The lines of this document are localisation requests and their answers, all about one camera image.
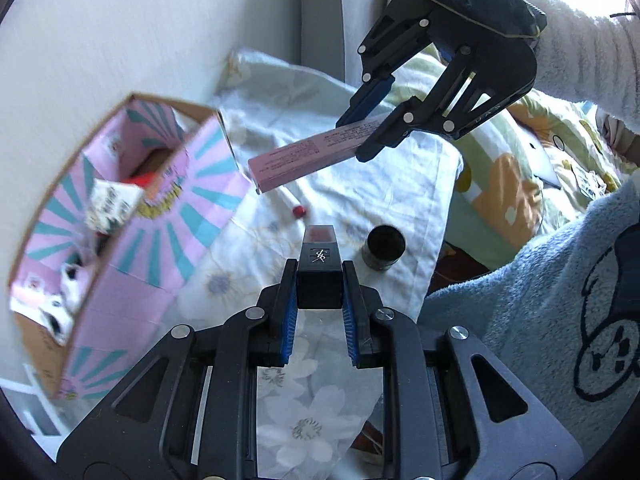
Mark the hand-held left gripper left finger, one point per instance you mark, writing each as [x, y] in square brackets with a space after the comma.
[290, 320]

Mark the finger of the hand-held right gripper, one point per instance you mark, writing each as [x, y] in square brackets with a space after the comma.
[400, 125]
[370, 95]

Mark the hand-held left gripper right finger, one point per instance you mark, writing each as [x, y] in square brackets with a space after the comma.
[350, 320]

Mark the black lipstick box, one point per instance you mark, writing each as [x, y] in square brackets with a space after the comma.
[320, 280]

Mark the long pink box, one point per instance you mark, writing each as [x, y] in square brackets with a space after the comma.
[310, 152]

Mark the pink and teal cardboard box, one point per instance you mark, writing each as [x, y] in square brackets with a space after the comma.
[150, 260]

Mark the person's right forearm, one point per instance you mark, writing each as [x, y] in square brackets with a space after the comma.
[585, 55]

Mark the white floral blanket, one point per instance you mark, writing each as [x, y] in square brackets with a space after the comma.
[410, 200]

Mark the black cylindrical jar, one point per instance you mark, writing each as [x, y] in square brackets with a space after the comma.
[382, 247]

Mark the grey upholstered panel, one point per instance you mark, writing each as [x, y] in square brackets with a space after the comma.
[330, 15]

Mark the red capped small tube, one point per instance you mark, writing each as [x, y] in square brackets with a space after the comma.
[298, 210]

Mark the cartoon printed quilt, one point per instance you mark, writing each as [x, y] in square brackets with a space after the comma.
[510, 195]

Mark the blue bear towel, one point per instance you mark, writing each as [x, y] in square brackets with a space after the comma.
[525, 320]

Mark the white printed packet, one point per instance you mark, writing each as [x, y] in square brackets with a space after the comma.
[112, 205]

